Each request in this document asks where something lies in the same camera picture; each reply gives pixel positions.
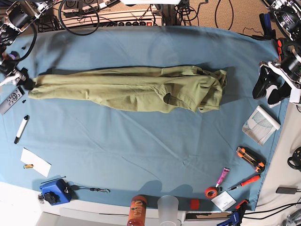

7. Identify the red tape roll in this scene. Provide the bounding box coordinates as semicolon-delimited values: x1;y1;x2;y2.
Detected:
205;187;219;199

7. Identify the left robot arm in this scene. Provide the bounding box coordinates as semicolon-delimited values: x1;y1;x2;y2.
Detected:
253;0;301;106

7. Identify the translucent plastic cup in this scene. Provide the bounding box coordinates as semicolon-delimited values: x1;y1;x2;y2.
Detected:
157;195;179;226

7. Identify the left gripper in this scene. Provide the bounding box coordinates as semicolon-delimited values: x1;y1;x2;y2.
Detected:
252;55;301;104

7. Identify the blue box with knob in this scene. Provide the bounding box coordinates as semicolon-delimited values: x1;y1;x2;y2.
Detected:
40;179;72;206

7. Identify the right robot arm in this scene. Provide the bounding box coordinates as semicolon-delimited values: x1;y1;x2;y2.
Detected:
0;0;122;90

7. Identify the small yellow battery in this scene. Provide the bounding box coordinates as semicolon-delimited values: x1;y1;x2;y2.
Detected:
24;164;34;169

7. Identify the grey remote control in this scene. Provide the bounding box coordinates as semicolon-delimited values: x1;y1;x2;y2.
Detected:
0;86;24;115

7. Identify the orange screwdriver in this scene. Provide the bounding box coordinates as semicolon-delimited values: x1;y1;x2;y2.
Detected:
227;175;261;191

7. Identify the white paper card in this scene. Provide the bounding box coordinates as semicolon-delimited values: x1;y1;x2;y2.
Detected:
20;148;51;178

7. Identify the blue table cloth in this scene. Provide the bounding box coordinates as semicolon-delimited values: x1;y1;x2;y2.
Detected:
0;26;288;206

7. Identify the white leaf pattern notebook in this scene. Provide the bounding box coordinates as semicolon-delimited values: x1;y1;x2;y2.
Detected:
242;106;281;146

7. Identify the olive green t-shirt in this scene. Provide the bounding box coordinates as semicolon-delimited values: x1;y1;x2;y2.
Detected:
28;65;227;113

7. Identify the orange black utility knife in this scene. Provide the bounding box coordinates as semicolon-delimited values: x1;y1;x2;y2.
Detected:
236;146;266;174

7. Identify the purple tape roll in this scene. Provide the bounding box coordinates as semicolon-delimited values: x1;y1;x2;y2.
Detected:
8;51;20;63

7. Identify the clear packaged barcode box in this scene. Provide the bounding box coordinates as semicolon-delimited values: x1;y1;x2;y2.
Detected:
265;85;280;108

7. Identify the black power strip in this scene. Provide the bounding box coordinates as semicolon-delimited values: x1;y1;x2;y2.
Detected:
100;20;162;27

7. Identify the black zip tie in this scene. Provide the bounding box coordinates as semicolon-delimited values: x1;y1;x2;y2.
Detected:
41;176;66;184

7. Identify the pink glue tube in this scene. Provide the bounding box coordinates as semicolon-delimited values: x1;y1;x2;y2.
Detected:
215;168;230;187

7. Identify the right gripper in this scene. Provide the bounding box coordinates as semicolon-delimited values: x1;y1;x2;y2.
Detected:
0;65;35;90

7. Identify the black lanyard with carabiner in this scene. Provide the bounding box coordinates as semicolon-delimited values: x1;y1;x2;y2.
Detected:
69;185;111;194

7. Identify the white square card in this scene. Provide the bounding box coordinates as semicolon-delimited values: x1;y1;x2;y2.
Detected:
211;191;236;211

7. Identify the white black marker pen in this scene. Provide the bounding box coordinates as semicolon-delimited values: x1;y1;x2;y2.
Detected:
14;115;29;144

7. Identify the orange black tool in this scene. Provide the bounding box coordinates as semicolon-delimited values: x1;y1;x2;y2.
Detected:
277;39;284;61

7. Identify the orange drink bottle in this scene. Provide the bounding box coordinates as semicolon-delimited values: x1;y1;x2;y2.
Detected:
127;195;147;226

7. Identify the blue orange clamp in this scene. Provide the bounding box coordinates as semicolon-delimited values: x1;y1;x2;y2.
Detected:
217;199;249;226

